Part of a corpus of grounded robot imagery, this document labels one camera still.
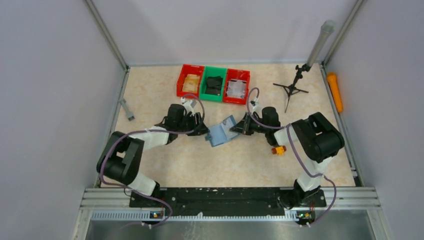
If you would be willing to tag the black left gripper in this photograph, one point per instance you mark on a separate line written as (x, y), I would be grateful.
(198, 119)

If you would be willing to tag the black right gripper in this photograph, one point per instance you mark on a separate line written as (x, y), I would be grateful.
(242, 126)

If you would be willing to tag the teal card holder wallet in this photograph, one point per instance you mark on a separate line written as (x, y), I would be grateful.
(220, 133)

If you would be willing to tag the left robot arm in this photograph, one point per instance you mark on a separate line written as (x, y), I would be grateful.
(121, 158)

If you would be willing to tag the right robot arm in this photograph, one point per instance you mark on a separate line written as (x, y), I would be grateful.
(319, 139)

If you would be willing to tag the red bin with clear bags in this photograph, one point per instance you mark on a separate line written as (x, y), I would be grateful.
(236, 86)

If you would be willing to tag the red bin with orange items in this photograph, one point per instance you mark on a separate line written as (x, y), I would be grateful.
(189, 80)

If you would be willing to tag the green plastic bin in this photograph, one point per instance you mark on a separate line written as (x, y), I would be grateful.
(212, 71)

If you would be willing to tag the black mini tripod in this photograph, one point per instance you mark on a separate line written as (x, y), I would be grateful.
(292, 89)

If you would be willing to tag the orange flashlight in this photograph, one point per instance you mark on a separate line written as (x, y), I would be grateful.
(333, 85)

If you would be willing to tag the grey cylinder on tripod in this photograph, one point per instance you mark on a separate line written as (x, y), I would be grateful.
(326, 30)

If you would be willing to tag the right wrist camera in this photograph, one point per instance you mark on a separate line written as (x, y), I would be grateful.
(253, 105)

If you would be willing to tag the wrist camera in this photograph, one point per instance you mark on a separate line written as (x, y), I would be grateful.
(188, 104)
(253, 105)

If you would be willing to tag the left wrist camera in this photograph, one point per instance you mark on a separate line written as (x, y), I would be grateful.
(188, 104)

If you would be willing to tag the grey bracket tool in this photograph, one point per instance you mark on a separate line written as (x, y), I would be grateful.
(128, 113)

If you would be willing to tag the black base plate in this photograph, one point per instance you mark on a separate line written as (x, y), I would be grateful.
(222, 201)

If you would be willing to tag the aluminium frame rail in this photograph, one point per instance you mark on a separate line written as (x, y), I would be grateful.
(113, 204)

